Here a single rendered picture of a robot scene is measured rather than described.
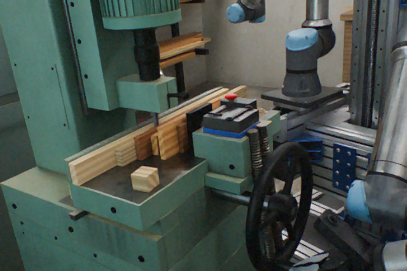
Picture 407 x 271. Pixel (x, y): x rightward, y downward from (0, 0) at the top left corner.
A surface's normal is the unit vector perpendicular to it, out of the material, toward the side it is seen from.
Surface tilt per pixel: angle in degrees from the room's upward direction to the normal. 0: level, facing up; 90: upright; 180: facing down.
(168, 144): 90
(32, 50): 90
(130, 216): 90
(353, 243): 33
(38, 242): 90
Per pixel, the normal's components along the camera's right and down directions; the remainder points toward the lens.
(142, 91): -0.58, 0.35
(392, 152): -0.39, -0.36
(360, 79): -0.77, 0.30
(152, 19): 0.36, 0.33
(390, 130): -0.65, -0.40
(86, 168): 0.81, 0.15
